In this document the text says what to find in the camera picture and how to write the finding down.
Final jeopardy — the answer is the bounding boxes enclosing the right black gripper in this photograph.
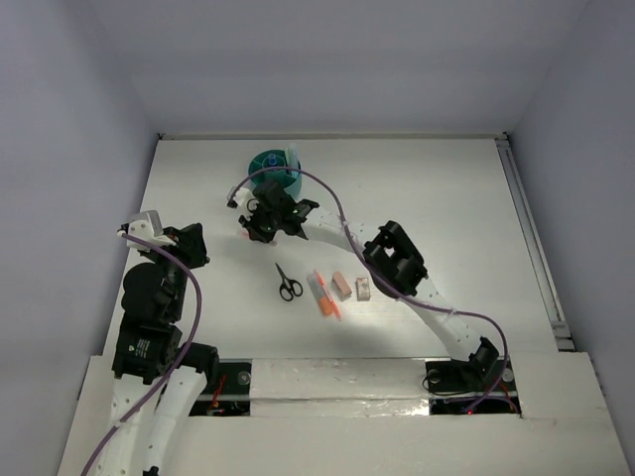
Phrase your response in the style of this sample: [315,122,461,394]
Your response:
[239,201,281,244]

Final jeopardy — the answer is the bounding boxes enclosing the red thin pen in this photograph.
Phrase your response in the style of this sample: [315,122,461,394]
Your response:
[315,270,342,321]

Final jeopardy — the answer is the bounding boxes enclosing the orange highlighter marker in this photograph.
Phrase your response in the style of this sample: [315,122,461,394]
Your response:
[307,273,333,316]

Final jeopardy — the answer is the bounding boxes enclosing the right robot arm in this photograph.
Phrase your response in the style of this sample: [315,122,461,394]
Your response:
[228,180,499,392]

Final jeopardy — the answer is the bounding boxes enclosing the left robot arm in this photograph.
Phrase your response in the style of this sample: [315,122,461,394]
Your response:
[94,215,219,475]

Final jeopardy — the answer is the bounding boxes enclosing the teal round desk organizer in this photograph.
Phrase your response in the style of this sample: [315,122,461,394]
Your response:
[248,149,302,199]

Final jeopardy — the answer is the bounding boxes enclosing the pink eraser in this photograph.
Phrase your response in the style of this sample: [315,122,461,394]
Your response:
[331,271,352,300]

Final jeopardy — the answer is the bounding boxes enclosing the white boxed eraser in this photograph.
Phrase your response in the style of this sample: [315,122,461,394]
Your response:
[355,278,371,301]

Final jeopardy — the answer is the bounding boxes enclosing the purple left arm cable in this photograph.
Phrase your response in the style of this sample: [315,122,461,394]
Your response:
[73,236,204,476]

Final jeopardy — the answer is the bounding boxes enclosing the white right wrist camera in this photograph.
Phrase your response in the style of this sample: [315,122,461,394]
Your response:
[227,186,254,209]

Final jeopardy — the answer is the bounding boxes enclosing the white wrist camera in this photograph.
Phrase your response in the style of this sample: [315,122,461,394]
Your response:
[227,186,254,209]
[117,210,176,250]

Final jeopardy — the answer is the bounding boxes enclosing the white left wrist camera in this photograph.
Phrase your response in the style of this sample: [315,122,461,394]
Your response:
[117,210,176,250]

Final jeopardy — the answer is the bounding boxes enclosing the black handled scissors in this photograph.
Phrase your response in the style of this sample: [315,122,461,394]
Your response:
[275,263,304,302]

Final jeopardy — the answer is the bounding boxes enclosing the aluminium side rail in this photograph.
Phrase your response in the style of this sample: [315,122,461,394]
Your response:
[495,138,576,352]

